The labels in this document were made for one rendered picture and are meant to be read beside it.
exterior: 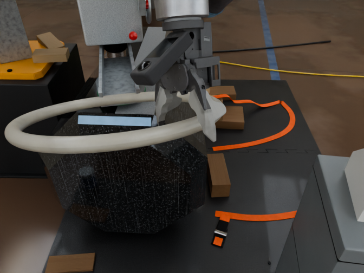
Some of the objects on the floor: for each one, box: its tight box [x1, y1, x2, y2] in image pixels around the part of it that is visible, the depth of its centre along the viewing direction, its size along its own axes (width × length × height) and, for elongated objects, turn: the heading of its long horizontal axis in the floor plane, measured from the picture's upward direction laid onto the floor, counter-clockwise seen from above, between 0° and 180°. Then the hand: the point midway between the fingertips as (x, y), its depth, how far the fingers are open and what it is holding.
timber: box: [207, 153, 231, 197], centre depth 217 cm, size 30×12×12 cm, turn 4°
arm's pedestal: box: [268, 155, 364, 273], centre depth 127 cm, size 50×50×85 cm
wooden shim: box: [45, 253, 95, 273], centre depth 172 cm, size 25×10×2 cm, turn 95°
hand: (182, 136), depth 58 cm, fingers open, 14 cm apart
